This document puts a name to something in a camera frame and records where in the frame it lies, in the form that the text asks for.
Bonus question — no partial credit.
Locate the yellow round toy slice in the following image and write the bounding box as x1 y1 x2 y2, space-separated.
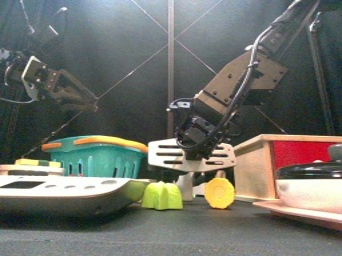
204 177 237 210

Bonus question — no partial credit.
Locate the green toy lettuce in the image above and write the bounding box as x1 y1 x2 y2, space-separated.
141 180 185 211

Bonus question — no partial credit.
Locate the wooden box with red panel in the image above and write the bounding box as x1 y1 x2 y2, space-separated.
232 133 342 203

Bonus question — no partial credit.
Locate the white pot with black lid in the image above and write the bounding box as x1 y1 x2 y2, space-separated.
274 143 342 215

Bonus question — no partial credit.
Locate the wooden tray with coloured blocks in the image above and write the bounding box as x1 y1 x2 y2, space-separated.
0 158 66 177

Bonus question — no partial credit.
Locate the light wooden tray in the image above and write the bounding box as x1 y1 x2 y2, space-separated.
252 199 342 232

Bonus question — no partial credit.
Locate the white kitchen scale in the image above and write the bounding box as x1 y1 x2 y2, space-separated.
0 175 152 218

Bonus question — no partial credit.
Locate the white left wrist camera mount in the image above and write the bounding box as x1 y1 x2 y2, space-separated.
21 55 49 102

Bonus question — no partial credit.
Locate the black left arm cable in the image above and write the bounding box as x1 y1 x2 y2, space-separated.
0 59 37 105

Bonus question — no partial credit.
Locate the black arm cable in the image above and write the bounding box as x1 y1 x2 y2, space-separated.
168 23 280 152
0 59 37 105

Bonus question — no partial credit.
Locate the thin diagonal frame rod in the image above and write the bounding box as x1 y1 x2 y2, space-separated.
21 0 226 158
130 0 289 135

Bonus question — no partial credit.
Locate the teal basket with orange handles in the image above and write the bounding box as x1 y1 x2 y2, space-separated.
41 134 150 179

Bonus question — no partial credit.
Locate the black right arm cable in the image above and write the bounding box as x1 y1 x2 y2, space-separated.
168 23 280 152

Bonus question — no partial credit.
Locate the vertical metal frame pole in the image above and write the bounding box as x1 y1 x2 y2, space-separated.
168 0 177 139

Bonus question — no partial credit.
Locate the black side frame post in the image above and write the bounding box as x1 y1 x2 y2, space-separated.
308 11 337 136

